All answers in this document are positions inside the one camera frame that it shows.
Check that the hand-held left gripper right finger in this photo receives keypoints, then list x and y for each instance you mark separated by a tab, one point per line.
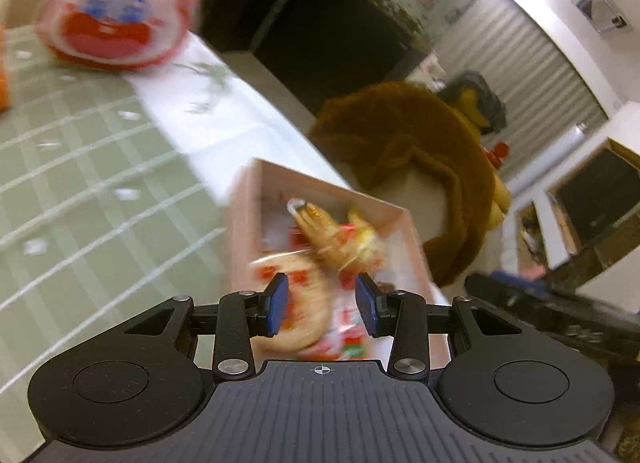
367	304

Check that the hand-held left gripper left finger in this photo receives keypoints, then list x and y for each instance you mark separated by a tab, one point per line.
278	304

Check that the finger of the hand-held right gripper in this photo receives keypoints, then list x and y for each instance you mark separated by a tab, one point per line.
505	285

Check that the pink cardboard box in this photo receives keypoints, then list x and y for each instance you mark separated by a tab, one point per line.
250	223

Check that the red white snack packet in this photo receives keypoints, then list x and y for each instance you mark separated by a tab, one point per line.
347	328

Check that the wooden television stand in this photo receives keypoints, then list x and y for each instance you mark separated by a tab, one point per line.
540	233

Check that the television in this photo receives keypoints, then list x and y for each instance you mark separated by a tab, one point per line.
595	198

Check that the small red toy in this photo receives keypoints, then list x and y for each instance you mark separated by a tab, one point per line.
497	154

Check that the white rolled tube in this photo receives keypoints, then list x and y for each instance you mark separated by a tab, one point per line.
550	153

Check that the brown plush toy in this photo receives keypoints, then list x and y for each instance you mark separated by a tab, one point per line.
415	153

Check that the yellow plush toy dark hair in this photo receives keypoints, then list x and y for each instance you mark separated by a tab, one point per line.
475	103

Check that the grey curtain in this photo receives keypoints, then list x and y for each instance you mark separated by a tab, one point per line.
520	83

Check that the green checked tablecloth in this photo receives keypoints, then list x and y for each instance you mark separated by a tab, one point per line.
90	183

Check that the black cabinet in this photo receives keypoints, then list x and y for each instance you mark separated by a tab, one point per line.
340	28

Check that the ceiling vent fixture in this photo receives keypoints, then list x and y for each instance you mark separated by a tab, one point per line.
600	5

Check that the red and white snack bag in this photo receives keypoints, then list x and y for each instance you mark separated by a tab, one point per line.
120	3

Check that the orange packet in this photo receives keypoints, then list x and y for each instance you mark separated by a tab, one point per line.
4	85

